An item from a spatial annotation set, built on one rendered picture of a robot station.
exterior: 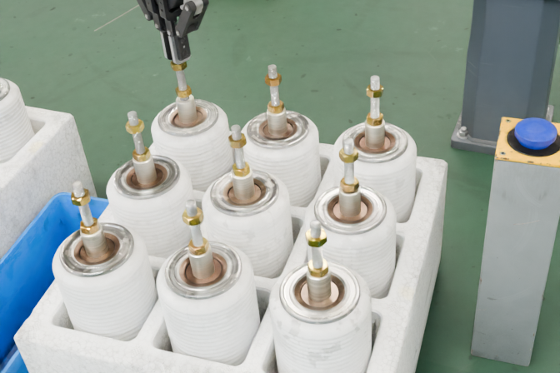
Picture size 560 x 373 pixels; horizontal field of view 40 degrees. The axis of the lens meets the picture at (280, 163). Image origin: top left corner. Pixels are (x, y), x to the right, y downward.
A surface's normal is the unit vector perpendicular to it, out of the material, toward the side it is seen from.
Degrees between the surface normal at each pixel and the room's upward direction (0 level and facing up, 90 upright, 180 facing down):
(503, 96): 90
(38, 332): 0
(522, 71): 90
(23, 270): 88
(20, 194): 90
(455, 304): 0
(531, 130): 0
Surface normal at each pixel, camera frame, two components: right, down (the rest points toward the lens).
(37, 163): 0.93, 0.17
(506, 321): -0.31, 0.62
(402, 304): -0.07, -0.78
